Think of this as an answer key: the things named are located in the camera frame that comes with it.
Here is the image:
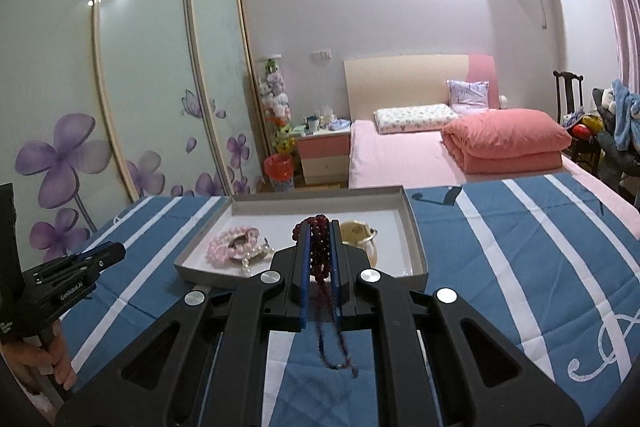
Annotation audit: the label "pile of dark clothes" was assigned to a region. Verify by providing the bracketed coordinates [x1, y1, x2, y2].
[592, 89, 640, 208]

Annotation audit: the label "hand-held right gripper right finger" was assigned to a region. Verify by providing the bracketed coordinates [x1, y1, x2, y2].
[327, 222, 586, 427]

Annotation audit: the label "folded pink quilt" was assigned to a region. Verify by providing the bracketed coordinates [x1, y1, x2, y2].
[440, 108, 573, 175]

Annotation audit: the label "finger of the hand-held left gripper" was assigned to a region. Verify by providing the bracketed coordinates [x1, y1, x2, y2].
[65, 242, 127, 277]

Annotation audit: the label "red waste bin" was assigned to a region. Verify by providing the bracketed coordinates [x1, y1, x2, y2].
[263, 154, 294, 192]

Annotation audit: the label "blue white striped blanket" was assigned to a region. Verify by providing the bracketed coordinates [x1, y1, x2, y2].
[50, 172, 640, 427]

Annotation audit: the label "light blue garment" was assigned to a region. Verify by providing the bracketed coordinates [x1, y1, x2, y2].
[607, 79, 640, 152]

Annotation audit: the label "pink bead bracelet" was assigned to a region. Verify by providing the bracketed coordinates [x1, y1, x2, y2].
[206, 229, 251, 269]

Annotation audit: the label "dark wooden chair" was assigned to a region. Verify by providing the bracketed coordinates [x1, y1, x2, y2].
[552, 70, 601, 172]

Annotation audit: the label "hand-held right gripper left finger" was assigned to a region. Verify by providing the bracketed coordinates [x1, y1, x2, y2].
[55, 232, 313, 427]

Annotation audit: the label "grey cardboard box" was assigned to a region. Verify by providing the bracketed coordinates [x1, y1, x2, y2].
[173, 185, 431, 293]

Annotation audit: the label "column of plush toys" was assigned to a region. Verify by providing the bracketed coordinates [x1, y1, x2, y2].
[257, 57, 293, 158]

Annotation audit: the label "white pearl bracelet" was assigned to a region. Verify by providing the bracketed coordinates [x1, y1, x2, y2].
[227, 229, 276, 279]

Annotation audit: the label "flower print sliding wardrobe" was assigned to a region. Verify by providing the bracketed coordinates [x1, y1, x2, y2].
[0, 0, 271, 253]

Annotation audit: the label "pink curtain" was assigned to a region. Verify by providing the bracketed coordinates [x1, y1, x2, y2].
[570, 0, 640, 88]

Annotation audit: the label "white patterned pillow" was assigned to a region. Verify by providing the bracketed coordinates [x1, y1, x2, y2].
[374, 103, 458, 135]

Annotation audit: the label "silver cuff bracelet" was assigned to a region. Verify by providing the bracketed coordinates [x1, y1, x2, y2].
[229, 234, 258, 254]

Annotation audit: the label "yellow jade bangle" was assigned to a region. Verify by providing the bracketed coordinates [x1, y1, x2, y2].
[340, 219, 376, 248]

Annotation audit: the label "dark red bead necklace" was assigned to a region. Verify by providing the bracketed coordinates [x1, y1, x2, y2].
[291, 214, 361, 378]

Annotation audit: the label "pink nightstand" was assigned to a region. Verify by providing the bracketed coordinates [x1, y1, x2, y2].
[295, 129, 352, 188]

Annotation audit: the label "white covered standing unit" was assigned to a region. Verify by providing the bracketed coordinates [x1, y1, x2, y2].
[477, 0, 561, 122]

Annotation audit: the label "person's left hand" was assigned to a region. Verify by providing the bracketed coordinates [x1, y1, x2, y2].
[0, 321, 77, 390]

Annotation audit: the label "lilac pillow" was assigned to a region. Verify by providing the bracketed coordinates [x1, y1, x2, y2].
[446, 79, 491, 114]

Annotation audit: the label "pink bed with headboard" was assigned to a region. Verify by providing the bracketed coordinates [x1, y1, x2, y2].
[344, 53, 606, 190]

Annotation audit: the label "colourful toys on chair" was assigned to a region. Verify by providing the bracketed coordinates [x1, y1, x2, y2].
[562, 114, 601, 140]

